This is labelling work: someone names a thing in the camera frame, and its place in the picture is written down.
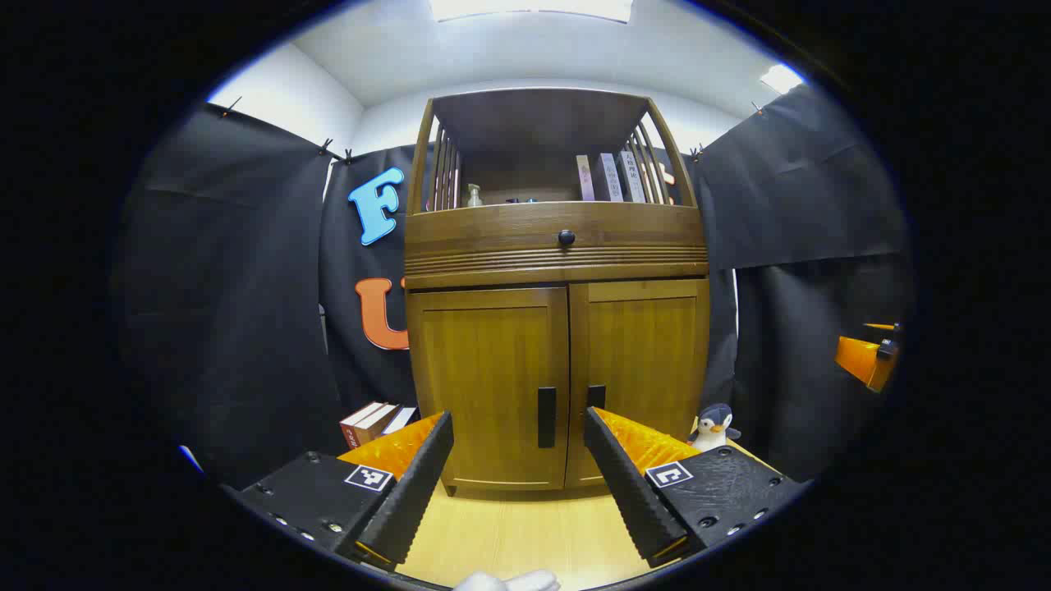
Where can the small ceiling light panel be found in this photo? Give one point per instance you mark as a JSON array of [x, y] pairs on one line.
[[782, 78]]

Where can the small clear bottle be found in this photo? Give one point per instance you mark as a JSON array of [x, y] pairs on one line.
[[475, 197]]

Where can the wooden double-door shoe cabinet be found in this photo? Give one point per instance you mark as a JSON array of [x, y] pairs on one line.
[[525, 123]]

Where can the red thick book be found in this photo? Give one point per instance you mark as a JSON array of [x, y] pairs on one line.
[[351, 427]]

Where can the long ceiling light panel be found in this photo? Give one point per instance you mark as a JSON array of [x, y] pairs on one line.
[[534, 8]]

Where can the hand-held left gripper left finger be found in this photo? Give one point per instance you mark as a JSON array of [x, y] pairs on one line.
[[410, 501]]

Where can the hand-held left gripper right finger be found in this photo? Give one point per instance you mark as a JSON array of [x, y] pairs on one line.
[[624, 492]]

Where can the wooden shoe cabinet door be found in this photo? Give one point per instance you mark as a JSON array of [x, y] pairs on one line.
[[649, 353], [484, 386]]

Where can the blue thick book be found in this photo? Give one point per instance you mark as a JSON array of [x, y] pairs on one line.
[[401, 420]]

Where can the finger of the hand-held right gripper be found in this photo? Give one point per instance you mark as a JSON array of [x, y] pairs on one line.
[[883, 327], [862, 361]]

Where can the black backdrop cloth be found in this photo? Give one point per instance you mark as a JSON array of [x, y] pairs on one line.
[[230, 287]]

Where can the black round drawer knob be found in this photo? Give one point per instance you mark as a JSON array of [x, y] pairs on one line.
[[566, 238]]

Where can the pink upright book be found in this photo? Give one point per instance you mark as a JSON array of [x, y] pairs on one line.
[[585, 179]]

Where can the penguin plush toy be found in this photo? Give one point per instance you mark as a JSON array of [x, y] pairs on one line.
[[716, 427]]

